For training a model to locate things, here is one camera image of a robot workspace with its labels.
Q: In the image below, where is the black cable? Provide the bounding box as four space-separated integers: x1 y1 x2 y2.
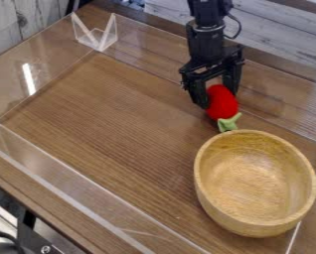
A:
0 230 23 254

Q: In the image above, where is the wooden bowl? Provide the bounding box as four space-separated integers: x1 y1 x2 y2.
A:
194 130 316 238

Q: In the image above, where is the black table leg bracket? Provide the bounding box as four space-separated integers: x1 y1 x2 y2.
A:
18 210 65 254

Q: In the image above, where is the clear acrylic front wall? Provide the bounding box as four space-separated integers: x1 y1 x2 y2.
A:
0 125 210 254

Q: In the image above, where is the clear acrylic corner bracket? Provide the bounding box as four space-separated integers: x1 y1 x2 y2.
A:
71 13 118 52

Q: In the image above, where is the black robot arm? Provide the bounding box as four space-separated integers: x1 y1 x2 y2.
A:
180 0 244 109

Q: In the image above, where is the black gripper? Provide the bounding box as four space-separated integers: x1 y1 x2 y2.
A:
180 45 244 109

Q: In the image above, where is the red felt strawberry toy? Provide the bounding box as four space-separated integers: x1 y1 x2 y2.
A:
206 84 241 133

